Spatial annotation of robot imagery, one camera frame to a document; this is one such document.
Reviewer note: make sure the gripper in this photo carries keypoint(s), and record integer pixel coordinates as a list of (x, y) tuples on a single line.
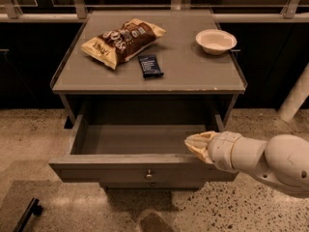
[(223, 151)]

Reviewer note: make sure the grey top drawer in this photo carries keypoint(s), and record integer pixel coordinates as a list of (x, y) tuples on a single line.
[(129, 139)]

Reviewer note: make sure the grey drawer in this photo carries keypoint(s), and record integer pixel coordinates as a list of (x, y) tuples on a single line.
[(153, 185), (129, 139)]

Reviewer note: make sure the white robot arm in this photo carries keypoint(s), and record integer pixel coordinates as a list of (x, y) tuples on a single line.
[(281, 163)]

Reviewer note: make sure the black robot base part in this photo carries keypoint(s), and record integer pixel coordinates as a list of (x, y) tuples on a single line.
[(33, 209)]

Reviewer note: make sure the grey drawer cabinet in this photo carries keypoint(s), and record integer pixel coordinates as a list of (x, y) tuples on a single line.
[(188, 70)]

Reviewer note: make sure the grey bottom drawer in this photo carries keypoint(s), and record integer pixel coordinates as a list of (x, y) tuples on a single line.
[(153, 185)]

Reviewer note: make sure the dark blue snack bar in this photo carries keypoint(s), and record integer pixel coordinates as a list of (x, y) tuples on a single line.
[(150, 67)]

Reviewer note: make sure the white paper bowl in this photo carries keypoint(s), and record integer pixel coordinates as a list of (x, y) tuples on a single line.
[(215, 42)]

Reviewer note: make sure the brown chip bag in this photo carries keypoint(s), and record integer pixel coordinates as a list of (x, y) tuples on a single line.
[(116, 47)]

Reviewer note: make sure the metal window railing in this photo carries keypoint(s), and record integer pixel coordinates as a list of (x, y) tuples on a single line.
[(225, 11)]

